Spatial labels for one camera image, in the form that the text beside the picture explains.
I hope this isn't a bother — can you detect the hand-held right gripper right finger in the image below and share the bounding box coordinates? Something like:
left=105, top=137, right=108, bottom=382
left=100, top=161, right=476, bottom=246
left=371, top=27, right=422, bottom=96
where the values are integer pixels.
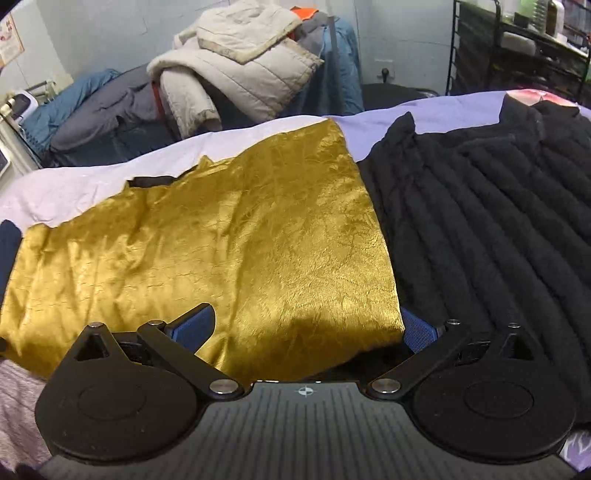
left=366, top=308, right=541, bottom=400

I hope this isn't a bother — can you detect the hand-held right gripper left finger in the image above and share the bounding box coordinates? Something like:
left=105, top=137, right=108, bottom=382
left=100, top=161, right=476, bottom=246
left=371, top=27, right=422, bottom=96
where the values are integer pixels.
left=69, top=303, right=245, bottom=401

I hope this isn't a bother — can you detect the gold satin jacket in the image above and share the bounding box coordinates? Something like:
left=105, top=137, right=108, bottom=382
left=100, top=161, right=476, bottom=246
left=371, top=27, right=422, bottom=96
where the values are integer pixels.
left=0, top=119, right=406, bottom=381

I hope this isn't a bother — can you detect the black quilted jacket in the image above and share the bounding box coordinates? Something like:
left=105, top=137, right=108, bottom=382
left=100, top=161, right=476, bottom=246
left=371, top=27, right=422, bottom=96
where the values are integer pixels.
left=358, top=95, right=591, bottom=428

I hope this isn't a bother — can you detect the navy blue garment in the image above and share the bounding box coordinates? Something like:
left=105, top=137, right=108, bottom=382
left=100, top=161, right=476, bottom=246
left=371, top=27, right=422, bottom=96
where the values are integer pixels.
left=0, top=220, right=25, bottom=305

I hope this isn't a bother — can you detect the dark grey garment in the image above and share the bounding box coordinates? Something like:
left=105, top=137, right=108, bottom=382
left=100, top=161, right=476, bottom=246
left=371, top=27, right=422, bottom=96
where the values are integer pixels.
left=48, top=65, right=178, bottom=164

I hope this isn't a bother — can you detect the pink patterned cloth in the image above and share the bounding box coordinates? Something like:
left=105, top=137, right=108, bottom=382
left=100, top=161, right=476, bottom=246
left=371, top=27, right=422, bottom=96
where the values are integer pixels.
left=505, top=89, right=580, bottom=109

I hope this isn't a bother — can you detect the white appliance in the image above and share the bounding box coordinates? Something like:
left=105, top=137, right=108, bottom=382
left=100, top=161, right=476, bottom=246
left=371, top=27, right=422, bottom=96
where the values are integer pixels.
left=0, top=91, right=44, bottom=183

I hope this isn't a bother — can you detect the teal blue garment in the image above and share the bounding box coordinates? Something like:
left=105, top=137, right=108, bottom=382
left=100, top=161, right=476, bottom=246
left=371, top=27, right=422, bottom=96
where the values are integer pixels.
left=21, top=68, right=122, bottom=148

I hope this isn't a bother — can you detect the beige quilted jacket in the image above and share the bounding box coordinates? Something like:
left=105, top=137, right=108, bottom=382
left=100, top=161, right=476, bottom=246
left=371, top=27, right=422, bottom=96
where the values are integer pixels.
left=147, top=0, right=325, bottom=138

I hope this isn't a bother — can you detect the orange garment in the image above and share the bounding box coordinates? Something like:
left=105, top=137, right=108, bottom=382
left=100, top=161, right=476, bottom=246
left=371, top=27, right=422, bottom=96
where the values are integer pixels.
left=288, top=6, right=320, bottom=24

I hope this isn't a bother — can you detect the black wire rack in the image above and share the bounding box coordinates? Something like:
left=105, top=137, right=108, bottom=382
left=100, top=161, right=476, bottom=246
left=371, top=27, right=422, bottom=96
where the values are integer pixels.
left=445, top=0, right=591, bottom=109

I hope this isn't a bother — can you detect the wall poster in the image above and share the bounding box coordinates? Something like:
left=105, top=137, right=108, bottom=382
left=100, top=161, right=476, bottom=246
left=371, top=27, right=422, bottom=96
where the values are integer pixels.
left=0, top=11, right=25, bottom=70

